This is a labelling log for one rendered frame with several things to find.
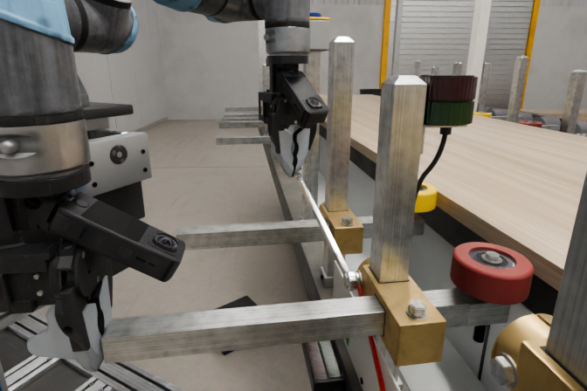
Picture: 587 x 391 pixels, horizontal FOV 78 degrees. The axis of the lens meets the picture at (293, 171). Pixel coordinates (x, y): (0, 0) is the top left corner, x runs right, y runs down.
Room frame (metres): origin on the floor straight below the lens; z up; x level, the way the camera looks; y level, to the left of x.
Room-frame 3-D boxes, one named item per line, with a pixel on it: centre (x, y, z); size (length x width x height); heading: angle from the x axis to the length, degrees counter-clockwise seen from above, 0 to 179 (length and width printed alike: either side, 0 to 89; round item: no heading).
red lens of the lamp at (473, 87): (0.39, -0.16, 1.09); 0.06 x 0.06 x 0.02
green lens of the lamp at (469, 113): (0.39, -0.16, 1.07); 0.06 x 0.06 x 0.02
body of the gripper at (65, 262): (0.30, 0.22, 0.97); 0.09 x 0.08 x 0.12; 98
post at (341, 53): (0.64, -0.08, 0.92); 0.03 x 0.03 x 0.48; 8
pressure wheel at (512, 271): (0.36, -0.22, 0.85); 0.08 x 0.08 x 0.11
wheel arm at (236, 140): (1.58, 0.12, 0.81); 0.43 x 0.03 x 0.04; 98
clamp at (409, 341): (0.37, -0.12, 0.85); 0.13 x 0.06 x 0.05; 8
